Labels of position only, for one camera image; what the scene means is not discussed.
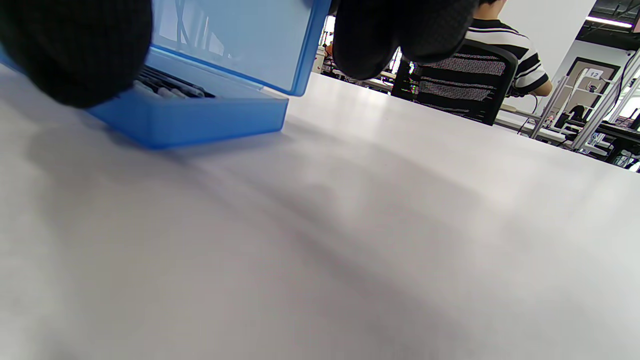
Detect black mesh office chair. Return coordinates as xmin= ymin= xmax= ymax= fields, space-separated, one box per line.
xmin=391 ymin=39 xmax=519 ymax=126

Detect bundle of black pen refills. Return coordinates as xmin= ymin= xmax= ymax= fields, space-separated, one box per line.
xmin=132 ymin=65 xmax=217 ymax=99

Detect blue translucent stationery box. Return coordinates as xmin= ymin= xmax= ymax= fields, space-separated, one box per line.
xmin=0 ymin=0 xmax=333 ymax=150

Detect person's right hand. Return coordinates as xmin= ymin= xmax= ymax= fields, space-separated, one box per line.
xmin=0 ymin=0 xmax=481 ymax=109

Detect white office desk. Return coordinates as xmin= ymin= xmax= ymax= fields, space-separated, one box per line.
xmin=495 ymin=50 xmax=640 ymax=166

